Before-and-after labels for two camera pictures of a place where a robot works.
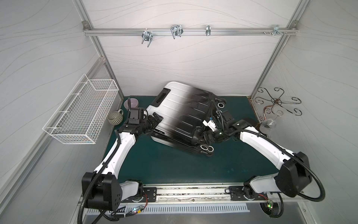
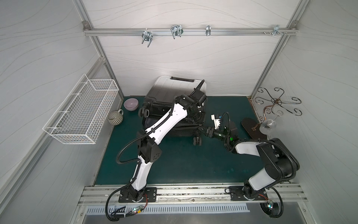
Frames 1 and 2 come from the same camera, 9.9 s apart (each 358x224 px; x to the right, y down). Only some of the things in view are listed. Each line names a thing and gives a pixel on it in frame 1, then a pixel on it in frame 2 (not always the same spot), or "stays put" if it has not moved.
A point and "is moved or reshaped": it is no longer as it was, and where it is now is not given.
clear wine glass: (268, 125) stays put
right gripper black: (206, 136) to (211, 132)
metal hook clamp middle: (176, 30) stays put
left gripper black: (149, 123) to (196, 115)
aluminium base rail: (207, 194) stays put
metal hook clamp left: (147, 36) stays put
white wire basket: (79, 117) stays put
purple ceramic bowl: (134, 103) stays put
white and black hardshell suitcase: (183, 108) is moved or reshaped
